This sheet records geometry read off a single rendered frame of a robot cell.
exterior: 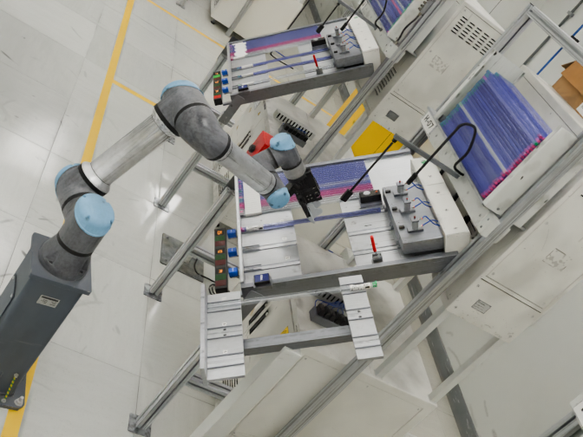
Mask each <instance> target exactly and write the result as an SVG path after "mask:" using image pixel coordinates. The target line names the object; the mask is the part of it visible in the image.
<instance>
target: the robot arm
mask: <svg viewBox="0 0 583 437"><path fill-rule="evenodd" d="M170 137H177V138H179V137H181V138H182V139H183V140H184V141H185V142H186V143H187V144H188V145H189V146H190V147H191V148H193V149H194V150H195V151H197V152H198V153H200V154H201V155H202V156H203V157H205V158H206V159H208V160H210V161H216V162H218V163H219V164H220V165H222V166H223V167H224V168H225V169H226V170H228V171H229V172H230V173H232V174H233V175H235V176H236V177H237V178H239V179H240V180H242V181H243V182H244V183H246V184H247V185H248V186H249V187H251V188H252V189H253V190H254V191H256V192H257V193H259V194H260V195H262V196H263V197H264V198H265V199H266V202H267V203H268V204H269V206H270V207H271V208H273V209H279V208H282V207H284V206H285V205H287V203H288V202H289V200H290V197H291V196H292V195H293V194H296V197H297V200H298V202H299V204H300V205H301V206H302V209H303V211H304V213H305V215H306V217H307V218H308V219H309V220H310V221H311V222H312V223H313V224H315V221H314V218H316V217H317V216H318V215H320V214H321V213H322V212H323V210H322V209H321V208H318V207H319V206H321V202H320V201H319V200H321V199H322V197H321V194H320V190H319V189H320V188H319V185H318V183H317V181H316V178H314V177H313V174H312V172H311V168H310V167H307V168H305V165H304V163H303V161H302V159H301V157H300V155H299V153H298V150H297V148H296V144H295V143H294V141H293V139H292V137H291V136H290V135H289V134H288V133H280V134H276V135H274V137H273V138H271V140H270V146H269V147H268V148H267V149H266V150H264V151H262V152H260V153H257V154H255V155H253V156H250V155H249V154H247V153H246V152H245V151H243V150H242V149H241V148H240V147H238V146H237V145H236V144H235V143H233V142H232V139H231V136H230V135H229V134H228V133H227V132H226V131H225V130H224V129H223V128H222V126H221V125H220V124H219V122H218V121H217V119H216V117H215V115H214V113H213V111H212V109H211V108H210V107H209V105H208V103H207V101H206V99H205V96H204V94H203V93H202V91H201V90H200V89H199V87H198V86H197V85H196V84H195V83H193V82H190V81H188V80H177V81H174V82H170V83H168V84H167V85H166V86H165V87H164V88H163V89H162V91H161V95H160V101H159V102H158V103H156V104H155V105H154V106H153V113H152V114H151V115H150V116H148V117H147V118H146V119H145V120H144V121H143V122H142V123H140V124H139V125H138V126H137V127H135V128H134V129H133V130H131V131H130V132H129V133H128V134H126V135H125V136H124V137H122V138H121V139H120V140H118V141H117V142H116V143H115V144H114V145H113V146H111V147H110V148H109V149H108V150H106V151H105V152H104V153H102V154H101V155H100V156H99V157H97V158H96V159H95V160H93V161H92V162H87V161H84V162H83V163H81V164H80V163H75V164H74V165H72V164H70V165H67V166H65V167H64V168H63V169H61V170H60V171H59V173H58V174H57V175H56V178H55V190H56V197H57V198H58V200H59V204H60V207H61V209H62V214H63V217H64V223H63V225H62V227H61V229H60V230H59V232H58V233H57V234H56V235H54V236H53V237H52V238H50V239H48V240H47V241H46V242H44V243H43V245H42V247H41V248H40V250H39V252H38V258H39V261H40V263H41V264H42V266H43V268H44V269H45V270H46V271H48V272H49V273H50V274H52V275H53V276H55V277H58V278H60V279H63V280H67V281H76V280H79V279H81V278H83V277H84V276H85V274H86V273H87V271H88V268H89V264H90V260H91V256H92V253H93V252H94V250H95V249H96V247H97V246H98V244H99V243H100V242H101V241H102V239H103V238H104V236H105V235H106V234H107V233H108V231H109V230H110V228H111V226H112V224H113V223H114V220H115V212H114V209H113V207H112V206H111V205H110V204H109V203H108V202H106V200H105V199H104V198H103V196H105V195H106V194H107V193H108V192H109V191H110V185H111V184H112V183H113V182H114V181H116V180H117V179H118V178H120V177H121V176H122V175H123V174H124V173H125V172H127V171H128V170H129V169H130V168H132V167H133V166H135V165H136V164H137V163H138V162H140V161H141V160H142V159H144V158H145V157H146V156H148V155H149V154H150V153H151V152H153V150H155V149H156V148H157V147H159V146H160V145H161V144H162V143H164V142H165V141H166V140H168V139H169V138H170ZM280 166H281V168H282V170H283V172H284V175H285V177H286V178H287V179H288V181H289V183H288V184H287V185H286V186H285V185H284V183H283V182H282V180H281V178H280V177H279V176H278V174H277V172H276V169H277V168H279V167H280ZM315 195H316V196H315ZM319 195H320V197H319ZM318 197H319V198H318Z"/></svg>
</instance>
